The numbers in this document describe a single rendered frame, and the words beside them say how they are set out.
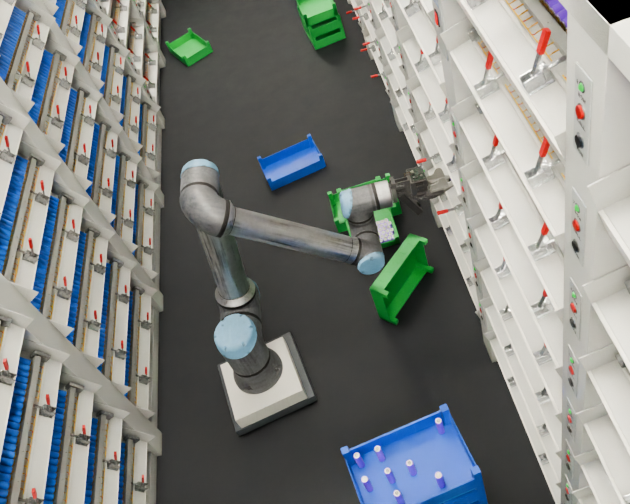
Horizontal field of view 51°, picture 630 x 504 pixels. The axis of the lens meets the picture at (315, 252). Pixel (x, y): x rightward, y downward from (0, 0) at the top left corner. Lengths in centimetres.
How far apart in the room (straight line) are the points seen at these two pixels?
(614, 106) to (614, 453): 73
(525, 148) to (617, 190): 40
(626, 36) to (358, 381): 199
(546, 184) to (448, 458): 88
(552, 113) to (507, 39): 20
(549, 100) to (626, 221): 24
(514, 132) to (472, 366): 136
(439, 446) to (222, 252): 93
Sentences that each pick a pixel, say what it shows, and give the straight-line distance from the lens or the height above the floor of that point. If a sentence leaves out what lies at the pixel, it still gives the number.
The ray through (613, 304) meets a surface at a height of 132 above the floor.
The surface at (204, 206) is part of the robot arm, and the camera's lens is 192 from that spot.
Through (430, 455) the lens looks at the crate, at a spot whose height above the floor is 48.
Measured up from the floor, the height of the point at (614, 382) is 113.
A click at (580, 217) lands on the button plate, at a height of 145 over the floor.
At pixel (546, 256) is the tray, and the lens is 130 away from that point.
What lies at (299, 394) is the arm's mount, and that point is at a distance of 243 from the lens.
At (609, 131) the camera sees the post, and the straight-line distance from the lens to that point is 78.
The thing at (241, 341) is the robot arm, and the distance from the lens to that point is 228.
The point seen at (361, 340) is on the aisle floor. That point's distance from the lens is 261.
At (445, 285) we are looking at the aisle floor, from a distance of 269.
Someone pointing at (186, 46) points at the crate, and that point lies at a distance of 478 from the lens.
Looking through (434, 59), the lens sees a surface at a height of 114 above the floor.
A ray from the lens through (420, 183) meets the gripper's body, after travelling 213.
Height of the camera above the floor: 214
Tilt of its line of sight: 47 degrees down
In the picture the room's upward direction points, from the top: 23 degrees counter-clockwise
